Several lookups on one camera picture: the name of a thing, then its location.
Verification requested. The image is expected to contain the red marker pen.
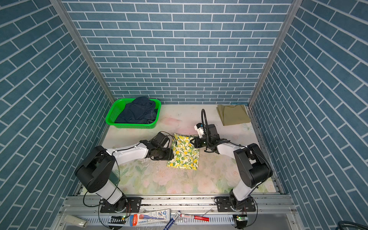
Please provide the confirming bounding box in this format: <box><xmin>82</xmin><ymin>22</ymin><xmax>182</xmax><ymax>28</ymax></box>
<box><xmin>180</xmin><ymin>213</ymin><xmax>210</xmax><ymax>222</ymax></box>

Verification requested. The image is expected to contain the black cable bottom right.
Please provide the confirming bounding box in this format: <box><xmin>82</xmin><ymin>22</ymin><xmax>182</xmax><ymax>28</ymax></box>
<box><xmin>335</xmin><ymin>220</ymin><xmax>368</xmax><ymax>230</ymax></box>

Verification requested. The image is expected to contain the blue marker pen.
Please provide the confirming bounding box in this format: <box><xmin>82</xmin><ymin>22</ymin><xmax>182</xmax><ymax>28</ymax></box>
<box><xmin>164</xmin><ymin>211</ymin><xmax>181</xmax><ymax>230</ymax></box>

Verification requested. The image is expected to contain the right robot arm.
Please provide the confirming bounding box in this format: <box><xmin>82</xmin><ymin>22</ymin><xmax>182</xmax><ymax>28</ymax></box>
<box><xmin>190</xmin><ymin>123</ymin><xmax>273</xmax><ymax>202</ymax></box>

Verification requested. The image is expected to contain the olive green skirt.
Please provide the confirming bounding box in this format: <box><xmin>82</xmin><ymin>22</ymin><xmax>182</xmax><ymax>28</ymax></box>
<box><xmin>217</xmin><ymin>104</ymin><xmax>251</xmax><ymax>126</ymax></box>

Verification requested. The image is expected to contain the yellow floral skirt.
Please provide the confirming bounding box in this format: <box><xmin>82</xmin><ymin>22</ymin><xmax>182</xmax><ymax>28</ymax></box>
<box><xmin>167</xmin><ymin>134</ymin><xmax>199</xmax><ymax>170</ymax></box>

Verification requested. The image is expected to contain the aluminium rail frame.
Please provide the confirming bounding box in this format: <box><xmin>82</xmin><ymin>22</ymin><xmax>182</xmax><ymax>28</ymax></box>
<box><xmin>51</xmin><ymin>194</ymin><xmax>303</xmax><ymax>230</ymax></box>

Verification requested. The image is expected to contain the dark navy skirt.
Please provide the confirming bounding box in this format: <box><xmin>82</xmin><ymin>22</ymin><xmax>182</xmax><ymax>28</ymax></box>
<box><xmin>115</xmin><ymin>97</ymin><xmax>158</xmax><ymax>124</ymax></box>

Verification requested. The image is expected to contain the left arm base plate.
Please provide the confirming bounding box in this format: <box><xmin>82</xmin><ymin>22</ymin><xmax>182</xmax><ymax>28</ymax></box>
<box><xmin>100</xmin><ymin>197</ymin><xmax>142</xmax><ymax>214</ymax></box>

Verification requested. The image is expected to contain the green plastic basket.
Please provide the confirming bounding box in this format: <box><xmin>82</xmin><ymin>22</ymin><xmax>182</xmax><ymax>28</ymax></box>
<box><xmin>105</xmin><ymin>98</ymin><xmax>162</xmax><ymax>129</ymax></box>

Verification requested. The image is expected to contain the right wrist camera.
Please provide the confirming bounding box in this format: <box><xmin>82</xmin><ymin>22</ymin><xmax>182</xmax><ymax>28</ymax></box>
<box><xmin>195</xmin><ymin>123</ymin><xmax>204</xmax><ymax>139</ymax></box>

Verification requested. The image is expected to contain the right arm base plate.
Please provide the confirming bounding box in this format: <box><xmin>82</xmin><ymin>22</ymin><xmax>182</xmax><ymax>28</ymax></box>
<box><xmin>214</xmin><ymin>196</ymin><xmax>256</xmax><ymax>212</ymax></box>

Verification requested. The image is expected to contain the right black corrugated cable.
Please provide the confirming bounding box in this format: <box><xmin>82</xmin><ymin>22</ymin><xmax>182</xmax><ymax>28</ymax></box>
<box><xmin>200</xmin><ymin>108</ymin><xmax>210</xmax><ymax>144</ymax></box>

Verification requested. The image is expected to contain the left black cable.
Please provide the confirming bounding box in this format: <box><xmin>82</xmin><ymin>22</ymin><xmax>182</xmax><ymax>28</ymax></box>
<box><xmin>82</xmin><ymin>131</ymin><xmax>178</xmax><ymax>229</ymax></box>

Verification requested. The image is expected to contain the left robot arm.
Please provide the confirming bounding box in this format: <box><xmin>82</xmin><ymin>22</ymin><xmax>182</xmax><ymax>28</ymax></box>
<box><xmin>75</xmin><ymin>131</ymin><xmax>177</xmax><ymax>211</ymax></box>

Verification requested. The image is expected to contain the grey tape roll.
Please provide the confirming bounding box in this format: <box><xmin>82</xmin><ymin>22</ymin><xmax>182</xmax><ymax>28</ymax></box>
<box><xmin>64</xmin><ymin>215</ymin><xmax>89</xmax><ymax>228</ymax></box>

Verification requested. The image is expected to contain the red blue toothpaste box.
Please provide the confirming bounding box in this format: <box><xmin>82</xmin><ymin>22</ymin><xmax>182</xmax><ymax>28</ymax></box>
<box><xmin>129</xmin><ymin>209</ymin><xmax>171</xmax><ymax>227</ymax></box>

